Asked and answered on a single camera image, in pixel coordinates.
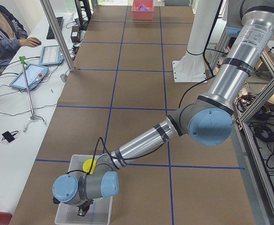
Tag pink plastic bin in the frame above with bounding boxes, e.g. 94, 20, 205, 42
131, 0, 154, 21

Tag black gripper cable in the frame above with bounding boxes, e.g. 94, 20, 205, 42
66, 70, 215, 175

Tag mint green bowl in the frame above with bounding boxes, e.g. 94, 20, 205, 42
93, 198, 103, 202

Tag metal stand with green clip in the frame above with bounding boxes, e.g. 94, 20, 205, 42
19, 56, 47, 133

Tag aluminium frame post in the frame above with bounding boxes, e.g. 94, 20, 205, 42
40, 0, 75, 72

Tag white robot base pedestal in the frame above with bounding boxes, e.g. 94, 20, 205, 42
172, 0, 223, 83

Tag small black device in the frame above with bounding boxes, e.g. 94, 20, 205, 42
1, 130, 19, 143

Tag yellow plastic cup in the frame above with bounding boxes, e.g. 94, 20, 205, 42
83, 159, 97, 174

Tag teach pendant tablet near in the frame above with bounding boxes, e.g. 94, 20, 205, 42
9, 64, 49, 90

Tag black keyboard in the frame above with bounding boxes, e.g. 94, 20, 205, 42
46, 16, 64, 40

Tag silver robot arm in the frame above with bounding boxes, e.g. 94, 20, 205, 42
52, 0, 274, 217

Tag purple microfiber cloth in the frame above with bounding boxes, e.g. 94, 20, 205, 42
137, 4, 149, 11

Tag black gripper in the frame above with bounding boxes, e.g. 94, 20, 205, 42
77, 199, 93, 217

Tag clear plastic storage box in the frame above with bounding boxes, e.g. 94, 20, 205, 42
54, 154, 113, 225

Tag black power adapter box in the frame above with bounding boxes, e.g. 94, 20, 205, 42
70, 26, 81, 43

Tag teach pendant tablet far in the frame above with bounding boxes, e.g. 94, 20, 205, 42
39, 45, 64, 66

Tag teach pendant tablet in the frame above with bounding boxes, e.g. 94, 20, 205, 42
39, 45, 64, 66
9, 64, 49, 90

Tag seated person operator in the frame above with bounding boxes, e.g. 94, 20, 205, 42
0, 5, 41, 71

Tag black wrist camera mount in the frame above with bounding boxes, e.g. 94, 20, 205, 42
53, 197, 61, 204

